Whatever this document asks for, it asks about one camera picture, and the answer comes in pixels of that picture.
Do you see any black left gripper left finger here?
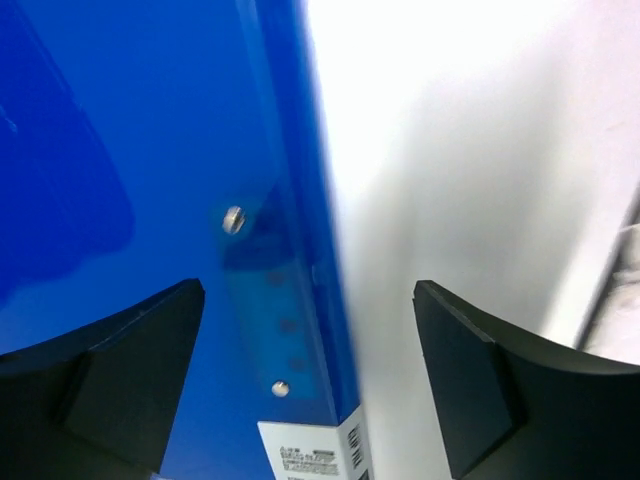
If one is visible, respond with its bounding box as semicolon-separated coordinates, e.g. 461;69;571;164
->
1;279;205;479

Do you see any dark blue clipboard folder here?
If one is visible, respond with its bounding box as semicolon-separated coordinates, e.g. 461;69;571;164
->
1;1;374;479

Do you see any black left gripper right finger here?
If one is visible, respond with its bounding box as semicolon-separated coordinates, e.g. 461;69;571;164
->
413;280;639;479

